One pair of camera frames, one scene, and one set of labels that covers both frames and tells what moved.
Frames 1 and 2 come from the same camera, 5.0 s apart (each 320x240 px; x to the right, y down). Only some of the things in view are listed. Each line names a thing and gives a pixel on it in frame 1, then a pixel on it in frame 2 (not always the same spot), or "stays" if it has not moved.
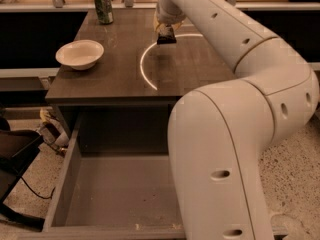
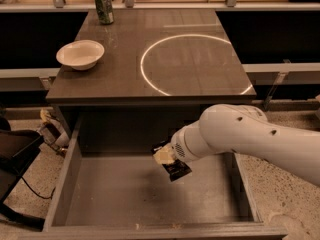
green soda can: [103, 7] stays
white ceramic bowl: [81, 55] stays
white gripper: [169, 16] to [177, 147]
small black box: [167, 36] to [175, 169]
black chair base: [17, 150] stays
